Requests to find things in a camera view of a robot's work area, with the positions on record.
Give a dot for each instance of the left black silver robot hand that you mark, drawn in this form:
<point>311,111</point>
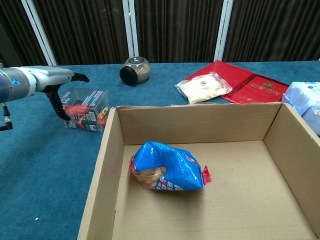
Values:
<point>52,76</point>

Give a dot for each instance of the clear box with red item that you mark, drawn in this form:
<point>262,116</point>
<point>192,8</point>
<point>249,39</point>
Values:
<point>90,105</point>

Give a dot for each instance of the blue red snack bag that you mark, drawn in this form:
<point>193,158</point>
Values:
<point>170,162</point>

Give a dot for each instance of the pale blue tissue pack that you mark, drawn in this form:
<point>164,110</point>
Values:
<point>305,100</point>

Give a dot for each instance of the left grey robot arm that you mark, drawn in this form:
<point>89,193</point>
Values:
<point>12,85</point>

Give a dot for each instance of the open brown cardboard box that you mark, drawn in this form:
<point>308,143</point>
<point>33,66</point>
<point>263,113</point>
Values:
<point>250,200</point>

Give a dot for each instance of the dark brown partition panel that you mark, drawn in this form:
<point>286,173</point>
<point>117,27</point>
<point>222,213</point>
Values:
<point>275,30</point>
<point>175,30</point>
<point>15,32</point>
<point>85,32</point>

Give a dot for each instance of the round glass jar black lid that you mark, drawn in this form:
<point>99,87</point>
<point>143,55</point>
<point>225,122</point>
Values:
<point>136,71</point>

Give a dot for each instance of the blue felt table cloth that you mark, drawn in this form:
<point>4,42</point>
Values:
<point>37,162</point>

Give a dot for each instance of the clear bag of beige grains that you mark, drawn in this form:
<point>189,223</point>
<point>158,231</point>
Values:
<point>205,87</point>

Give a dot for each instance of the plain red paper envelope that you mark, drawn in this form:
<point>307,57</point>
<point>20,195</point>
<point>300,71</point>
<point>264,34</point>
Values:
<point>220,70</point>

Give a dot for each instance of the red gold certificate folder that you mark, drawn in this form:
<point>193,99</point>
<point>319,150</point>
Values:
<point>257,90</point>

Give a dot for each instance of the white partition frame post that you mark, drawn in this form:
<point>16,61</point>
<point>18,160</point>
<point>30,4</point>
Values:
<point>223,30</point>
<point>130,30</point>
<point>40,35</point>

